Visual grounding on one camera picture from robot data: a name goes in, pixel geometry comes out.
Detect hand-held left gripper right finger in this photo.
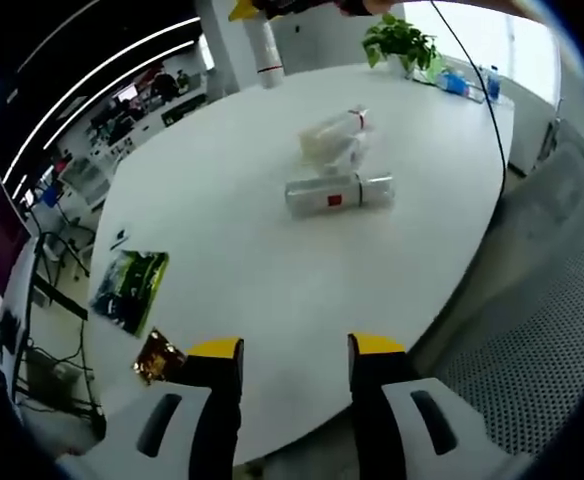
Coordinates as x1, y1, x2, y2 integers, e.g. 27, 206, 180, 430
346, 332, 533, 480

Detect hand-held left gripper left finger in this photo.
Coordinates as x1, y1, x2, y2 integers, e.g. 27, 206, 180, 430
54, 337, 246, 480

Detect white skincare bottle red square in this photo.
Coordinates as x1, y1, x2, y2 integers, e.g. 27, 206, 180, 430
241, 9, 287, 91
284, 171, 396, 221

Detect white skincare bottle red collar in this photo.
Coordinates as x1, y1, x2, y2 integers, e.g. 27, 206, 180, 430
297, 103, 376, 166

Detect clear water bottle blue label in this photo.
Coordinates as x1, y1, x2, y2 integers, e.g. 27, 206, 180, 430
481, 64, 504, 104

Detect gold foil sachet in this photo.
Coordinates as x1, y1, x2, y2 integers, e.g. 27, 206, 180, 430
131, 327, 188, 387

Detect potted green plant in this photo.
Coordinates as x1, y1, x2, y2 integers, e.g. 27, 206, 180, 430
361, 12, 446, 81

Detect green black sachet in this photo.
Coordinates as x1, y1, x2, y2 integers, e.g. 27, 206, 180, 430
89, 248, 171, 339

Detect long ceiling light strip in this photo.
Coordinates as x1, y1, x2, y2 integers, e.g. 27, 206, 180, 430
0, 17, 203, 184
41, 39, 196, 151

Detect grey mesh office chair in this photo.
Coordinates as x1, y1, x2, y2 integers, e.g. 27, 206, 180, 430
411, 124, 584, 461

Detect blue bottles on table edge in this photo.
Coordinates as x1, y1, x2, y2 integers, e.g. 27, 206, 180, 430
436, 69, 476, 99

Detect white office desk row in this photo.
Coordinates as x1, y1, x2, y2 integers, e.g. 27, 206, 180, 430
54, 89, 208, 206

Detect tangle of black cables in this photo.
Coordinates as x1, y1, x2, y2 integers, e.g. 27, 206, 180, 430
16, 319, 108, 441

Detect standing desk black frame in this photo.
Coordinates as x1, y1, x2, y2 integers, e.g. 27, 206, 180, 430
0, 229, 96, 351

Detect black cable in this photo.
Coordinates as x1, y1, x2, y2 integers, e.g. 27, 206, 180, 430
429, 0, 508, 194

